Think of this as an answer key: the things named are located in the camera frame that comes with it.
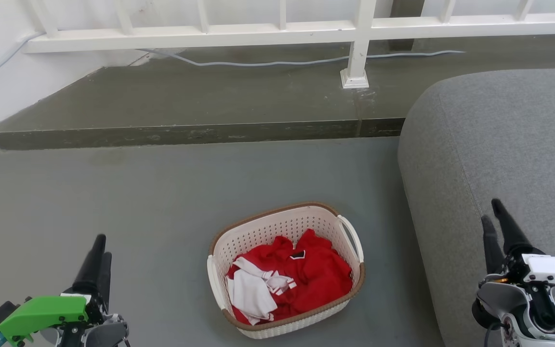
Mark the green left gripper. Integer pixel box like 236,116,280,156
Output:
0,234,115,347

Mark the cream perforated plastic laundry basket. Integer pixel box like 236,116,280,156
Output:
207,202,366,339

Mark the grey fabric sofa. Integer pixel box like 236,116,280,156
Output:
397,67,555,347

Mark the white garment with red stripes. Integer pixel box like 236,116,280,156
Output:
227,256,297,323

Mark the grey concrete raised step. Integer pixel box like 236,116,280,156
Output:
0,34,555,151

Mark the dark grey column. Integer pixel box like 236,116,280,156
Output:
387,0,425,52

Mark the white wooden railing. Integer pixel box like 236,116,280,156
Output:
22,0,555,90

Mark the grey floor cable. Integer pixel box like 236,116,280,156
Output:
135,48,466,67

